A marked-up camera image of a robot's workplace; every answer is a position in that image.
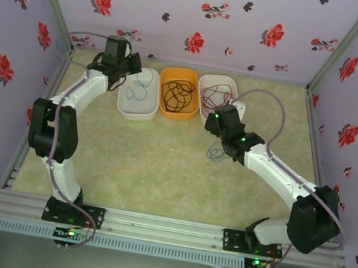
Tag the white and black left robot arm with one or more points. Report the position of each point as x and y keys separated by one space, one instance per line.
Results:
x=94 y=88

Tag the orange plastic bin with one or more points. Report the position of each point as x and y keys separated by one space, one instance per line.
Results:
x=173 y=114

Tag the white plastic bin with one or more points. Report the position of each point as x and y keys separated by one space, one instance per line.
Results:
x=135 y=109
x=219 y=80

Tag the left controller board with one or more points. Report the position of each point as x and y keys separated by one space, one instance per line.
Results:
x=71 y=234

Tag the aluminium side rail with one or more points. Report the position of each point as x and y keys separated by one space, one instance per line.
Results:
x=316 y=148
x=58 y=78

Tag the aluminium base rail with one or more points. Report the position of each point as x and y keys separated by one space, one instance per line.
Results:
x=162 y=227

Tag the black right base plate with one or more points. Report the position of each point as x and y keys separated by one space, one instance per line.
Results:
x=233 y=240

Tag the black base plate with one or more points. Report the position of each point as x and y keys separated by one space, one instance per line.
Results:
x=96 y=218
x=233 y=240

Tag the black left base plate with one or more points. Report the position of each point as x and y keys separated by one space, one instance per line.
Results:
x=96 y=218

